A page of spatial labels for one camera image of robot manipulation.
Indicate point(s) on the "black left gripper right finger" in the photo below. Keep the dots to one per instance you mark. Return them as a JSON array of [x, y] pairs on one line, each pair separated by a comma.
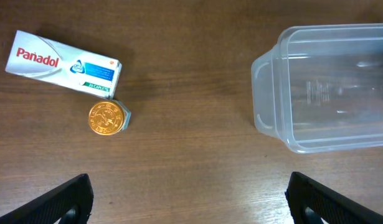
[[312, 202]]

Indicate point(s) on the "clear plastic container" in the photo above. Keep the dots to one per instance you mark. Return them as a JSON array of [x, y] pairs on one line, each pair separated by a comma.
[[320, 88]]

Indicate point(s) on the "gold lid small jar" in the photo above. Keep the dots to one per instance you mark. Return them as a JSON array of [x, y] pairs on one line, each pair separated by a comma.
[[109, 117]]

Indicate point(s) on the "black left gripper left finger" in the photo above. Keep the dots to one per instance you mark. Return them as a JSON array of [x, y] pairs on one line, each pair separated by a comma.
[[71, 202]]

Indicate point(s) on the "white Panadol box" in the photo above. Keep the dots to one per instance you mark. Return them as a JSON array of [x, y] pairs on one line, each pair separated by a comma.
[[46, 60]]

